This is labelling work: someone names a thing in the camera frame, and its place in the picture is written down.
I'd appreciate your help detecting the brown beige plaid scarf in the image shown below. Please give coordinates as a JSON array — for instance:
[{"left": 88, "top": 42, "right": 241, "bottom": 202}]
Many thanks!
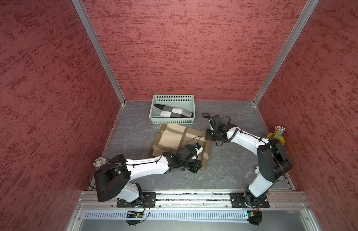
[{"left": 148, "top": 124, "right": 212, "bottom": 170}]

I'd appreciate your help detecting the light green plastic basket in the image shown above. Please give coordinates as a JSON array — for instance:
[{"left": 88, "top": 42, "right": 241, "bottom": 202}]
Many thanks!
[{"left": 149, "top": 94, "right": 196, "bottom": 124}]

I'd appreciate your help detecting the black white checkered scarf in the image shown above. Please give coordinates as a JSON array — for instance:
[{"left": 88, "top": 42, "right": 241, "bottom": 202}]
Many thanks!
[{"left": 153, "top": 104, "right": 193, "bottom": 118}]

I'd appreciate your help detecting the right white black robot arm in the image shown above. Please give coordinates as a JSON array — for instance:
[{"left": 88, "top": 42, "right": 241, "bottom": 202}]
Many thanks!
[{"left": 206, "top": 127, "right": 293, "bottom": 208}]

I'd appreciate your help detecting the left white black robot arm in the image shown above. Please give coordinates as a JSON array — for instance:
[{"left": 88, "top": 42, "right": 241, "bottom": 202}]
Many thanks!
[{"left": 93, "top": 143, "right": 203, "bottom": 206}]

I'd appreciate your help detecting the bundle of coloured pencils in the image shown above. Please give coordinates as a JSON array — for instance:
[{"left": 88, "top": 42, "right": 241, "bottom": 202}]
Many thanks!
[{"left": 271, "top": 126, "right": 285, "bottom": 145}]

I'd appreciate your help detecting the rolled beige patterned cloth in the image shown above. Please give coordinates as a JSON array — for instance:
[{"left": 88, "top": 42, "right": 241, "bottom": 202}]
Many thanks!
[{"left": 93, "top": 157, "right": 109, "bottom": 168}]

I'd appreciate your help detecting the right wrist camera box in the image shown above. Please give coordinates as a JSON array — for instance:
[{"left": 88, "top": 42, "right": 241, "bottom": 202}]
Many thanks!
[{"left": 209, "top": 115, "right": 231, "bottom": 130}]

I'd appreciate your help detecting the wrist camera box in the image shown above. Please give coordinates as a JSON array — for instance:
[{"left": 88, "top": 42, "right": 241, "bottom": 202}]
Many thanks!
[
  {"left": 193, "top": 143, "right": 203, "bottom": 155},
  {"left": 209, "top": 115, "right": 231, "bottom": 130}
]

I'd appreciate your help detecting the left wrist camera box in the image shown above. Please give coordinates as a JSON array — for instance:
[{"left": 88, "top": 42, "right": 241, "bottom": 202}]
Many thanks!
[{"left": 193, "top": 143, "right": 203, "bottom": 155}]

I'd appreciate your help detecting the aluminium front rail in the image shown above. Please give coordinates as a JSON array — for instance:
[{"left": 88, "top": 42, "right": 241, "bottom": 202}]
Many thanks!
[{"left": 67, "top": 190, "right": 320, "bottom": 231}]

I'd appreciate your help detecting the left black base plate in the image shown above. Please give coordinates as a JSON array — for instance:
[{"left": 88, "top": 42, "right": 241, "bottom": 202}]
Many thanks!
[{"left": 116, "top": 192, "right": 156, "bottom": 208}]

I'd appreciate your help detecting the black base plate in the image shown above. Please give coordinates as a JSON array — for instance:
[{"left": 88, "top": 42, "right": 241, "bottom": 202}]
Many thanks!
[
  {"left": 229, "top": 192, "right": 270, "bottom": 210},
  {"left": 116, "top": 192, "right": 156, "bottom": 208}
]

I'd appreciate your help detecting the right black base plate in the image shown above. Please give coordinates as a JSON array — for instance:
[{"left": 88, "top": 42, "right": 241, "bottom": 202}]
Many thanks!
[{"left": 229, "top": 192, "right": 270, "bottom": 210}]

